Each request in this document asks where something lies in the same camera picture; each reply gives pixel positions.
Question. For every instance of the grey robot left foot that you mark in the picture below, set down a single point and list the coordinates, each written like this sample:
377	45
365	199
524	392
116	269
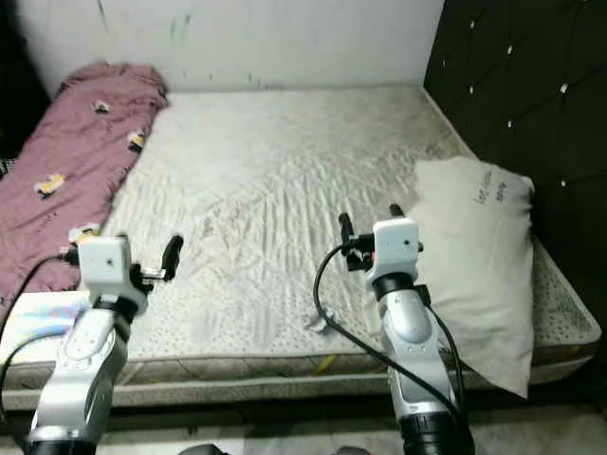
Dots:
197	451

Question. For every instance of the pastel cover book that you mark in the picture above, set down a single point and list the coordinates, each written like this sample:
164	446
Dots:
28	327

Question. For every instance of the black tufted headboard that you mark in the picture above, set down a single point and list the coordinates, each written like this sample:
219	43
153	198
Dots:
522	76

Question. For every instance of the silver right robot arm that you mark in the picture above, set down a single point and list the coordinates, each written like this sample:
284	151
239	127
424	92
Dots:
408	327

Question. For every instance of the white paper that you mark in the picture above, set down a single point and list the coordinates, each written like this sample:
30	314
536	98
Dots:
315	323

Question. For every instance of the grey robot right foot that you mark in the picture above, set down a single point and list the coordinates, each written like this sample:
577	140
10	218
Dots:
343	452

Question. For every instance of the grey robot foot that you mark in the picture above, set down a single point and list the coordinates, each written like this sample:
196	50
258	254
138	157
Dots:
343	452
197	451

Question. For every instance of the white quilted mattress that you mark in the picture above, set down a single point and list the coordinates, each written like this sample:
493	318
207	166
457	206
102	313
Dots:
294	190

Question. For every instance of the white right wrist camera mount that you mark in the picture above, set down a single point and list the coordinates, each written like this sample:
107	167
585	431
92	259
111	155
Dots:
396	245

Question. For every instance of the maroon cartoon print blanket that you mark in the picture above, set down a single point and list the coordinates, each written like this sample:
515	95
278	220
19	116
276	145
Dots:
76	161

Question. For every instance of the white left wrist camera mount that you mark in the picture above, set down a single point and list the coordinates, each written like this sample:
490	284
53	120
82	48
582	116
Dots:
102	263

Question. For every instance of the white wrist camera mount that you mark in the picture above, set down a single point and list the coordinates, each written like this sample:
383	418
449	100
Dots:
396	245
102	263

